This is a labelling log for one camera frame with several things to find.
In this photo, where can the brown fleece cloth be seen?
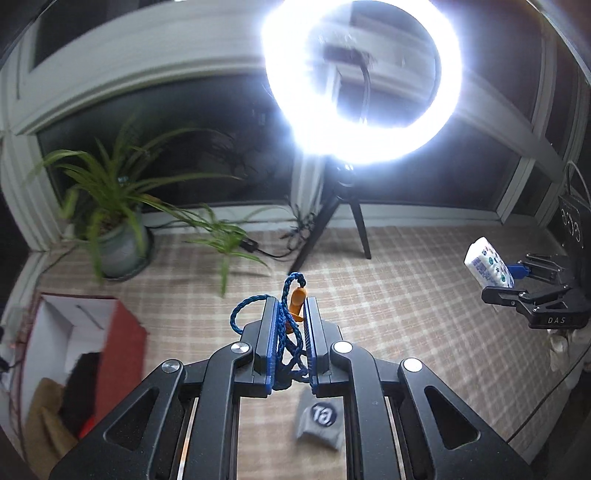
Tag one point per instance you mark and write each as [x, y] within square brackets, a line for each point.
[46, 415]

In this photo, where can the red cardboard box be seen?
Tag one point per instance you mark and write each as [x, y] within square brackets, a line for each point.
[124, 341]

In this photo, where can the black phone clamp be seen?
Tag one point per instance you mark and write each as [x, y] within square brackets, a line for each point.
[344, 53]

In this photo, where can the checked beige blanket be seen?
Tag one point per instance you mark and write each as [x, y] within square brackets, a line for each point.
[415, 314]

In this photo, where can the white window frame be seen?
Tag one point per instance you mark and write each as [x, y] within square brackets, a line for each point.
[138, 60]

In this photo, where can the person's right hand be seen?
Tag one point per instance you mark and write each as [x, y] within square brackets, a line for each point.
[561, 344]

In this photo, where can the black knit glove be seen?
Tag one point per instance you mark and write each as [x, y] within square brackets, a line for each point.
[83, 387]

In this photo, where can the black tripod stand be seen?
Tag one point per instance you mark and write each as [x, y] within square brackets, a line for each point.
[344, 177]

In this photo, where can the grey plastic packet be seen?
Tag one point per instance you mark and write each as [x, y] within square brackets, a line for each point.
[318, 415]

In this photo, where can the potted spider plant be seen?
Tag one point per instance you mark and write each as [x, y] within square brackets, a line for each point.
[117, 249]

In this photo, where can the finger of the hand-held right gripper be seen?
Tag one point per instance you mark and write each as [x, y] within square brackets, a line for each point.
[503, 295]
[545, 267]

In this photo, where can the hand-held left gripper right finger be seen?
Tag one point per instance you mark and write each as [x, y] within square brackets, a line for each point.
[312, 341]

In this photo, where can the patterned tissue packet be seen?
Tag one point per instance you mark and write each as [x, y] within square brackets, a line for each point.
[487, 265]

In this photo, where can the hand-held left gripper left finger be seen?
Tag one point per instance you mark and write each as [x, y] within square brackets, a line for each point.
[272, 341]

